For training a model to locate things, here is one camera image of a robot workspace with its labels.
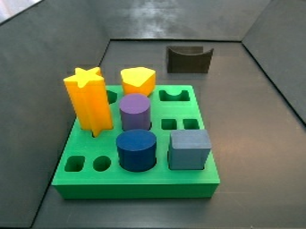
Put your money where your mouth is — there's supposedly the green shape sorter board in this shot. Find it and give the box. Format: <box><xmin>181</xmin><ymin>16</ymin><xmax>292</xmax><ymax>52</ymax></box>
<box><xmin>53</xmin><ymin>85</ymin><xmax>221</xmax><ymax>199</ymax></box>

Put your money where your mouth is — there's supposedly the purple cylinder block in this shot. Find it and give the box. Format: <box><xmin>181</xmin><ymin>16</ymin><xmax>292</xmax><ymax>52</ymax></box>
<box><xmin>119</xmin><ymin>93</ymin><xmax>151</xmax><ymax>131</ymax></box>

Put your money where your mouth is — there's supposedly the dark blue cylinder block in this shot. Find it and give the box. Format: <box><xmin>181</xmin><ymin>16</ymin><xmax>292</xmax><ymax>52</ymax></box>
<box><xmin>117</xmin><ymin>129</ymin><xmax>157</xmax><ymax>172</ymax></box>

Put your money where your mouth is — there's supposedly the yellow pentagon prism block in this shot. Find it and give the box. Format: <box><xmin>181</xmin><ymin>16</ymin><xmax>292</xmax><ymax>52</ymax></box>
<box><xmin>121</xmin><ymin>67</ymin><xmax>155</xmax><ymax>97</ymax></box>

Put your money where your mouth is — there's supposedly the grey-blue cube block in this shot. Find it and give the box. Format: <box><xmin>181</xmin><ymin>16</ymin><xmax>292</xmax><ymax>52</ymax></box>
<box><xmin>169</xmin><ymin>129</ymin><xmax>212</xmax><ymax>170</ymax></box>

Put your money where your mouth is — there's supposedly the yellow star prism block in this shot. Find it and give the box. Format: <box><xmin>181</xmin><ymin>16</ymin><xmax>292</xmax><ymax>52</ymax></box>
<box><xmin>63</xmin><ymin>67</ymin><xmax>114</xmax><ymax>137</ymax></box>

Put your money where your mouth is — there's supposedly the black arch-shaped holder block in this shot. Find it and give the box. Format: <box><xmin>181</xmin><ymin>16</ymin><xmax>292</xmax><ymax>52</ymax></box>
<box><xmin>166</xmin><ymin>46</ymin><xmax>214</xmax><ymax>73</ymax></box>

